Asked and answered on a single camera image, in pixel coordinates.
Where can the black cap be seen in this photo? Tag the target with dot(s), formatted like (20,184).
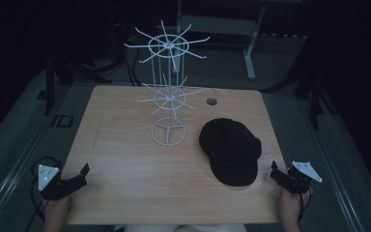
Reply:
(231,151)

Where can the white metal desk frame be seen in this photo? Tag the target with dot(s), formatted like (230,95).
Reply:
(235,29)

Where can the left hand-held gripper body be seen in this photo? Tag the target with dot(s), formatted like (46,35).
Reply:
(55,185)

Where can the black stand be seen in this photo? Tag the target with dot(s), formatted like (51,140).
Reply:
(50,87)
(315,96)

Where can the person's left hand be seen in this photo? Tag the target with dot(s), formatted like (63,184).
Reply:
(57,213)

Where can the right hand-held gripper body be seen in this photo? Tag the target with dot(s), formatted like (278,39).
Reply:
(298,179)

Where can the person's right hand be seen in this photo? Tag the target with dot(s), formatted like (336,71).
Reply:
(291,209)

